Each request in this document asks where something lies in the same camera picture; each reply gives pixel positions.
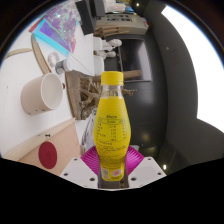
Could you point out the large white plaster bust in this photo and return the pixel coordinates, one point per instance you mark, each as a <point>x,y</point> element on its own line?
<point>111,43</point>

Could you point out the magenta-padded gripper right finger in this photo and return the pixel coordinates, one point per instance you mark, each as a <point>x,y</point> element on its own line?
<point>150,170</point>

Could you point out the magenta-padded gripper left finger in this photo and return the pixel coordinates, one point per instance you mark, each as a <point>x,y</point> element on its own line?
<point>75,170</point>

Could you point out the small jar with white lid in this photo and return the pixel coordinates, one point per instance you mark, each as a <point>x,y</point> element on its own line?
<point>64,66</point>

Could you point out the beige speckled mug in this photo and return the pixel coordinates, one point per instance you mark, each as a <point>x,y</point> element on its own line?
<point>36,96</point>

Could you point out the flat round red coaster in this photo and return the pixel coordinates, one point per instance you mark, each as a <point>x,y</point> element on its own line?
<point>47,155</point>

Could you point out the small white plaster bust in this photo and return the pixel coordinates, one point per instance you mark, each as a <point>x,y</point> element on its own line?
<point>106,54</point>

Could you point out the curved thin wooden strip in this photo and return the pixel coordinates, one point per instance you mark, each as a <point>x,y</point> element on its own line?
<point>39,53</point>

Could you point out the yellow drink bottle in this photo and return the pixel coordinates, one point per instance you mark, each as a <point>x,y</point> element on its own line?
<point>111,133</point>

